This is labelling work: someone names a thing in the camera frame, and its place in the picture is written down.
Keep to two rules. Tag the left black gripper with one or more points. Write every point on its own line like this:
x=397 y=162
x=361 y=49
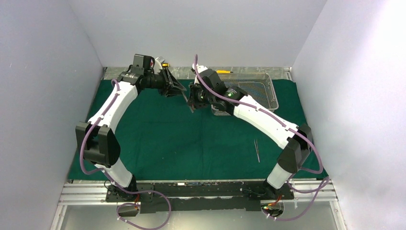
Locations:
x=169 y=82

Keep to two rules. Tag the aluminium front rail frame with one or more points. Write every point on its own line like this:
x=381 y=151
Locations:
x=82 y=206

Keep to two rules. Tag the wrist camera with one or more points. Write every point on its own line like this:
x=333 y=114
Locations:
x=144 y=65
x=198 y=69

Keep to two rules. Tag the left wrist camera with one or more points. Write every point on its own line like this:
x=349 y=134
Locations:
x=144 y=65

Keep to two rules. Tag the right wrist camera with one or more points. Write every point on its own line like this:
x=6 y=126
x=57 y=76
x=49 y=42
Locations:
x=198 y=69

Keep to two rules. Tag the small yellow screwdriver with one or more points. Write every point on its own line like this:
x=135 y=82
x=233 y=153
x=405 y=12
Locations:
x=224 y=71

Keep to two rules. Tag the steel tweezers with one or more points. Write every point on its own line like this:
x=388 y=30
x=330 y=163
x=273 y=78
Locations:
x=257 y=149

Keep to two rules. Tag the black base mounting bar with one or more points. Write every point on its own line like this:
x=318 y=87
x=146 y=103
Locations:
x=200 y=195

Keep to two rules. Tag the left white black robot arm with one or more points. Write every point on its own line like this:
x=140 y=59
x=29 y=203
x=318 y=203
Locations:
x=99 y=150

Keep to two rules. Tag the green surgical drape cloth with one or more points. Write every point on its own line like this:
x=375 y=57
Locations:
x=161 y=139

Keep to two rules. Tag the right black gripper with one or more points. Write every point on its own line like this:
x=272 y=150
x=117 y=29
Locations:
x=195 y=98

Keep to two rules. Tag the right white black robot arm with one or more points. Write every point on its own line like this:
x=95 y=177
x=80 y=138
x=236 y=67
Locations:
x=295 y=141

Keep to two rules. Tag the wire mesh instrument tray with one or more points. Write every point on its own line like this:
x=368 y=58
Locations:
x=258 y=85

